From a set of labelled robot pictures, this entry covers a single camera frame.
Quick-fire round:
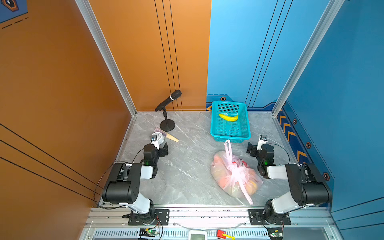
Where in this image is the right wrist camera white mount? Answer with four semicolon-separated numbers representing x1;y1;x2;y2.
257;135;268;150

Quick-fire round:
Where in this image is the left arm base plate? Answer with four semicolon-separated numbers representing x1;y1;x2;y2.
128;209;170;226

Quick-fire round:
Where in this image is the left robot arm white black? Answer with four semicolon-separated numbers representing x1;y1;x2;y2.
102;143;169;225

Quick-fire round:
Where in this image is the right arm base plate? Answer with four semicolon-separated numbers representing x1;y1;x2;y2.
248;209;292;226

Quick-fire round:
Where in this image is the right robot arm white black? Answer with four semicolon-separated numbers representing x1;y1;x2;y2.
247;143;332;226

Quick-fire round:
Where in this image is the green circuit board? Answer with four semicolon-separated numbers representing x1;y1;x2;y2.
138;228;160;240

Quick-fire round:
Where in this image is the teal plastic basket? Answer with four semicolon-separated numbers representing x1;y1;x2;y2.
211;101;251;143

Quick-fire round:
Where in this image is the pink plastic bag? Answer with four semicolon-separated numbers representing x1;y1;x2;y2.
211;140;264;205

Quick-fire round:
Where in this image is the red yellow button box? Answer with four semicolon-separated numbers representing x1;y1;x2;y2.
217;230;235;240

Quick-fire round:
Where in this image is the white display device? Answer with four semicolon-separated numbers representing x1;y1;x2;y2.
188;230;208;240

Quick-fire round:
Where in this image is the black microphone on stand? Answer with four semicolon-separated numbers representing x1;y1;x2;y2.
154;89;183;132

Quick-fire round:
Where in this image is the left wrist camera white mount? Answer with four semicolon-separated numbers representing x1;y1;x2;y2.
150;134;160;150

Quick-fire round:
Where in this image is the white round alarm clock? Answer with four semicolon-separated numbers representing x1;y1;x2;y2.
152;132;165;145

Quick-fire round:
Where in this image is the yellow banana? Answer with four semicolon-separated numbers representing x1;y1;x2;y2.
219;114;239;122

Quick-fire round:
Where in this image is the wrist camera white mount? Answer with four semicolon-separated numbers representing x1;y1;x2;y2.
150;134;160;150
257;135;268;150

